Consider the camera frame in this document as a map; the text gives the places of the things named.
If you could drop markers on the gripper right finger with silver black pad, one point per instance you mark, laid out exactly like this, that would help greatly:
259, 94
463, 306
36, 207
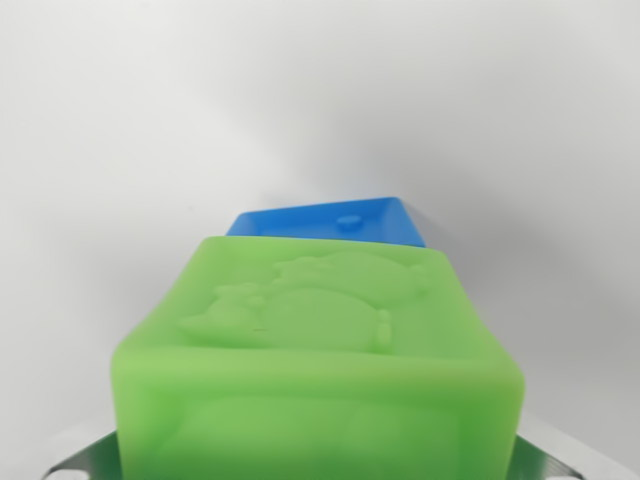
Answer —
555, 450

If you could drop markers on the green embossed toy cube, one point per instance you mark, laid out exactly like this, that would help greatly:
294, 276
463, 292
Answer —
320, 360

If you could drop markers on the blue embossed toy cube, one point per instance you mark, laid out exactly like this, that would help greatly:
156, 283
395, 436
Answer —
320, 222

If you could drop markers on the gripper left finger with silver black pad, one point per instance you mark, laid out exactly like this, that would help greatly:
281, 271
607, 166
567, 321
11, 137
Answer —
75, 447

